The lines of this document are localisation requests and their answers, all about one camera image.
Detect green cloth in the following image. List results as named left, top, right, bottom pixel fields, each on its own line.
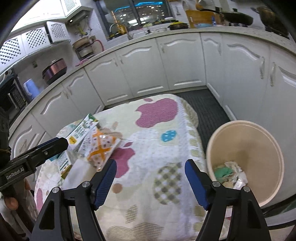
left=214, top=167, right=234, bottom=181

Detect black ribbed floor mat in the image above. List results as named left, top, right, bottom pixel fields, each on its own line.
left=104, top=89, right=234, bottom=151

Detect yellow lid black pot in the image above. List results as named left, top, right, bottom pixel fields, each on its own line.
left=168, top=21, right=189, bottom=30

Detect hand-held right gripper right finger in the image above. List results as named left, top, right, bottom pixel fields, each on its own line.
left=184, top=159, right=272, bottom=241

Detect white corner wall cabinet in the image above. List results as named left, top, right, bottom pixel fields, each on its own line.
left=60, top=0, right=83, bottom=17

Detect orange patterned clear packet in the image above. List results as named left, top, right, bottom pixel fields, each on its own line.
left=87, top=128, right=122, bottom=169

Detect green white milk carton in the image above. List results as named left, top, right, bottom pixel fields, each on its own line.
left=66, top=113, right=100, bottom=151

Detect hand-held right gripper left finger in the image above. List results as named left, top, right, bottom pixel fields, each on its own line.
left=31, top=159, right=117, bottom=241

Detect white base cabinets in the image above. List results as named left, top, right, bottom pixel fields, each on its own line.
left=0, top=31, right=296, bottom=167

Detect metal pot rack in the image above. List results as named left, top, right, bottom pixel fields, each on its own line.
left=76, top=45, right=94, bottom=59

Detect printed blanket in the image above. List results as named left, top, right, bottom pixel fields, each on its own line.
left=35, top=93, right=206, bottom=241

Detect black microwave oven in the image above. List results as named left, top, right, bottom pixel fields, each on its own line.
left=0, top=76, right=27, bottom=117

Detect maroon rice cooker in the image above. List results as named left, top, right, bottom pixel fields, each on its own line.
left=42, top=58, right=68, bottom=85

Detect blue kettle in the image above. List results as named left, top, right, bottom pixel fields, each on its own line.
left=23, top=78, right=40, bottom=100

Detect white printed box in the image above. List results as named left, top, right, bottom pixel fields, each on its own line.
left=57, top=151, right=73, bottom=179

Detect white foam block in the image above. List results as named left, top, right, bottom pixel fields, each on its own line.
left=63, top=159, right=92, bottom=188

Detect gas stove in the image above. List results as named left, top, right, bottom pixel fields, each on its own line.
left=264, top=23, right=290, bottom=39

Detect white lattice wall cabinets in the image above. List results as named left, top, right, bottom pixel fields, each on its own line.
left=0, top=21, right=71, bottom=67

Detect kitchen window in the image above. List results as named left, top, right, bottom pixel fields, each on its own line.
left=103, top=0, right=173, bottom=40

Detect white paper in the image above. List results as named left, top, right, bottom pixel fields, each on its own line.
left=225, top=161, right=244, bottom=183

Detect white water heater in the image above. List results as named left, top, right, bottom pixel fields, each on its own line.
left=67, top=14, right=90, bottom=25

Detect beige plastic bin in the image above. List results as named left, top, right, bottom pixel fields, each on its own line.
left=205, top=120, right=285, bottom=208

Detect black wok with lid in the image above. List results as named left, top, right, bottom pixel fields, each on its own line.
left=217, top=8, right=253, bottom=26

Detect red hose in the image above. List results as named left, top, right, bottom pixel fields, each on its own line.
left=91, top=39, right=105, bottom=52

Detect wooden cutting board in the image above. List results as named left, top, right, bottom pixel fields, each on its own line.
left=186, top=10, right=216, bottom=28

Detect bronze stock pot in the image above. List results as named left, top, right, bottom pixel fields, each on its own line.
left=251, top=6, right=278, bottom=27

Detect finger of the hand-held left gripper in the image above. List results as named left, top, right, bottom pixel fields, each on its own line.
left=27, top=137, right=69, bottom=167

